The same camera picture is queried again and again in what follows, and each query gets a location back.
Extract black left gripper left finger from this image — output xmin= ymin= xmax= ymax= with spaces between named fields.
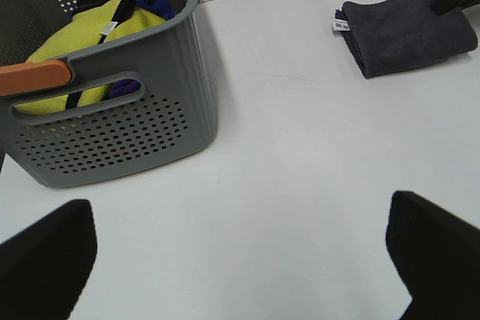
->
xmin=1 ymin=199 xmax=98 ymax=319

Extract yellow-green towel in basket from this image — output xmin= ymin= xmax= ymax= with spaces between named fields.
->
xmin=15 ymin=0 xmax=168 ymax=116

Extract grey perforated plastic basket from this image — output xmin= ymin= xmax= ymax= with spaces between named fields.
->
xmin=1 ymin=0 xmax=218 ymax=188

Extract dark grey towel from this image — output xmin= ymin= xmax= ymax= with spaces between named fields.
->
xmin=334 ymin=0 xmax=479 ymax=79

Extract orange basket handle grip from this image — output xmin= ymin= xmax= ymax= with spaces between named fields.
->
xmin=1 ymin=59 xmax=71 ymax=97

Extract blue purple towel in basket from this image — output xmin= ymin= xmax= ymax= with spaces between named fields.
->
xmin=108 ymin=0 xmax=176 ymax=99

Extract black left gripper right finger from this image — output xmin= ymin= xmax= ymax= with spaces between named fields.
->
xmin=385 ymin=190 xmax=479 ymax=319

